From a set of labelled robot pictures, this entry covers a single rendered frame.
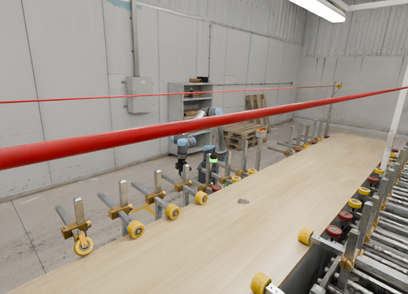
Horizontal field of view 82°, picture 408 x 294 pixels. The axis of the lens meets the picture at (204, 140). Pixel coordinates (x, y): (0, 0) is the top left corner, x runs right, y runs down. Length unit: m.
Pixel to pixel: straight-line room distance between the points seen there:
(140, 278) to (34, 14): 3.47
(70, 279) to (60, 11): 3.44
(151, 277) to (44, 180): 3.23
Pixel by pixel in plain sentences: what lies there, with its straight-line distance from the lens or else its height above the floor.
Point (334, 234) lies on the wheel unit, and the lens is 1.65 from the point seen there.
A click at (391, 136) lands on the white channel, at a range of 2.94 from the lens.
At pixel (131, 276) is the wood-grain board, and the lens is 1.24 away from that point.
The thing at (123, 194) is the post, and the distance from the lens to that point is 1.52.
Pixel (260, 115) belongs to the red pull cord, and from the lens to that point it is 0.20.
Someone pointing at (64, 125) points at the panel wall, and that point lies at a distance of 4.07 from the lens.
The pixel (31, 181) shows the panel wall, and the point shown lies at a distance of 4.19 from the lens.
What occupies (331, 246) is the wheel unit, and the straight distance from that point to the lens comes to 1.44.
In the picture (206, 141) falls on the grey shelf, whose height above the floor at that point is 0.21.
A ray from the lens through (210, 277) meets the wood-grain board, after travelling 1.21.
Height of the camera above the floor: 1.78
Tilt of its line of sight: 16 degrees down
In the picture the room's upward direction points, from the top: 2 degrees clockwise
